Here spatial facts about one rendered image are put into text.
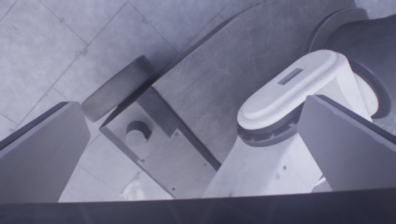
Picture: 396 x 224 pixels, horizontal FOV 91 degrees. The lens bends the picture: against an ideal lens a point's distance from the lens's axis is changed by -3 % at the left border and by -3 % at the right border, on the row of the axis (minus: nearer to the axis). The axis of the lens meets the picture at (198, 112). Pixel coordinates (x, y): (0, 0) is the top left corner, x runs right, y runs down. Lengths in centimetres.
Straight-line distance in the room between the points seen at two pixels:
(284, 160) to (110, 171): 58
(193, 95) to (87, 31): 34
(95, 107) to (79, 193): 44
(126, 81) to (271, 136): 29
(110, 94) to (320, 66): 38
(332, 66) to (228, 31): 21
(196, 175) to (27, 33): 57
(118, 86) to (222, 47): 23
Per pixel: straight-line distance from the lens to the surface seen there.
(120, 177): 76
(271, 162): 32
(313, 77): 37
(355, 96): 41
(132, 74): 44
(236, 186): 33
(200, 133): 49
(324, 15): 57
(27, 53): 71
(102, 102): 44
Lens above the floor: 61
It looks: 70 degrees down
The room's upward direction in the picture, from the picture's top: 154 degrees clockwise
